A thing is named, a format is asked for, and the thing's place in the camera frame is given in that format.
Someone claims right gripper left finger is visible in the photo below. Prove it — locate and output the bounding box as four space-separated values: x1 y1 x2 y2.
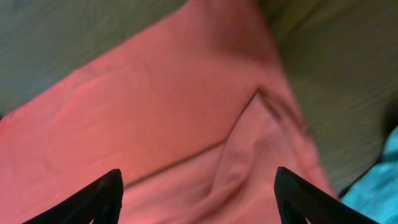
24 169 124 224

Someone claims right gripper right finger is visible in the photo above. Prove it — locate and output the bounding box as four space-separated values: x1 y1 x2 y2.
274 167 377 224

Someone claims light blue t-shirt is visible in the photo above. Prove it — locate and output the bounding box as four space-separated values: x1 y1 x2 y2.
341 129 397 224

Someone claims red t-shirt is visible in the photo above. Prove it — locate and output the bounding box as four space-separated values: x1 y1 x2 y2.
1 0 332 223

